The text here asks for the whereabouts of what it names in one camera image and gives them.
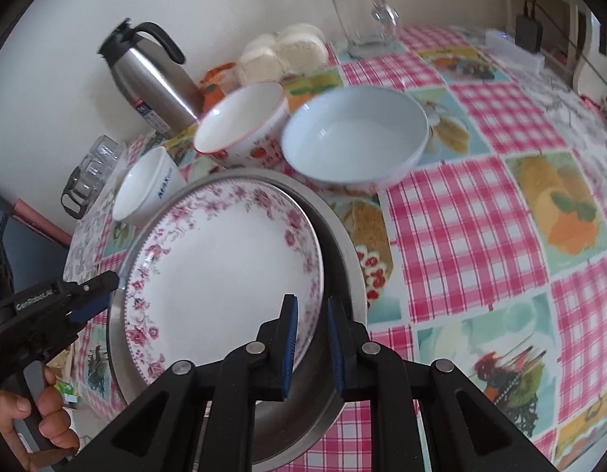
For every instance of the strawberry print bowl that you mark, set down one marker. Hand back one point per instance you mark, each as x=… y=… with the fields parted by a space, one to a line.
x=234 y=118

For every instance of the clear glass cup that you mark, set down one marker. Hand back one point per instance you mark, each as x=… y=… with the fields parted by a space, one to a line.
x=99 y=169
x=107 y=147

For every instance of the red board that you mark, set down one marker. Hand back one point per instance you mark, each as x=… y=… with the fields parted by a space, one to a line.
x=38 y=219

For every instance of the clear glass mug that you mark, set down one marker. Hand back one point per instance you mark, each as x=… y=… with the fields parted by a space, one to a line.
x=387 y=19

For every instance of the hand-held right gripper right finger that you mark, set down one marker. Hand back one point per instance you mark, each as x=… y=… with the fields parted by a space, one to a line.
x=335 y=349

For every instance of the bag of white buns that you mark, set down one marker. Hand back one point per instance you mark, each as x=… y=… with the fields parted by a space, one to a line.
x=303 y=61
x=259 y=61

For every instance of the stainless steel basin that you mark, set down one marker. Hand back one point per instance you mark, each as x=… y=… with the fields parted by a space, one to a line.
x=308 y=427

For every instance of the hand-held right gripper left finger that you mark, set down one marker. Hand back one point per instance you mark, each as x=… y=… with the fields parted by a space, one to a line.
x=289 y=344

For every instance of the stainless steel thermos jug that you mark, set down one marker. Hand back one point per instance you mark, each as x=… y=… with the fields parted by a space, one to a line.
x=156 y=83

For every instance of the tall clear glass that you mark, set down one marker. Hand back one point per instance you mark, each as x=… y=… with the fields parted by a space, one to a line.
x=347 y=19

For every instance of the white plastic box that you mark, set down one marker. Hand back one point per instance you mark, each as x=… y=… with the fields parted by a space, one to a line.
x=510 y=54

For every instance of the pink floral round plate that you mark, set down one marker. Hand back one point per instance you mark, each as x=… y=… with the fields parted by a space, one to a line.
x=220 y=280

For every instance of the glass cups in holder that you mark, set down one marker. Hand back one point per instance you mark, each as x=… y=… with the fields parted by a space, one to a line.
x=80 y=189

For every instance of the pink checked tablecloth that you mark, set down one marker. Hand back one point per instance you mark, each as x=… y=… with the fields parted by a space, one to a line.
x=456 y=231

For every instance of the white square bowl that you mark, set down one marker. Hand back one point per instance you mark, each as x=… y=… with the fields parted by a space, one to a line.
x=141 y=187

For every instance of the white steamed bun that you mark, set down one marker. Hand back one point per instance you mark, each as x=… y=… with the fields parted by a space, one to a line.
x=301 y=34

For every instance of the orange snack packet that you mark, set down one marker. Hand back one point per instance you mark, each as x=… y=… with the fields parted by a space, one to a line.
x=215 y=91

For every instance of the person's left hand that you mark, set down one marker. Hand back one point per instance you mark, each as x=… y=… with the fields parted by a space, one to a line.
x=53 y=423

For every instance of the light blue bowl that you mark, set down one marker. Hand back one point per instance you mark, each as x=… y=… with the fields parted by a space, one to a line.
x=352 y=132

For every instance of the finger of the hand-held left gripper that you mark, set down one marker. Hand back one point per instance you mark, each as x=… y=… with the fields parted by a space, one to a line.
x=94 y=283
x=87 y=312

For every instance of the black charger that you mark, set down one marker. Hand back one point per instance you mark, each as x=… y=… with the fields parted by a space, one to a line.
x=528 y=32

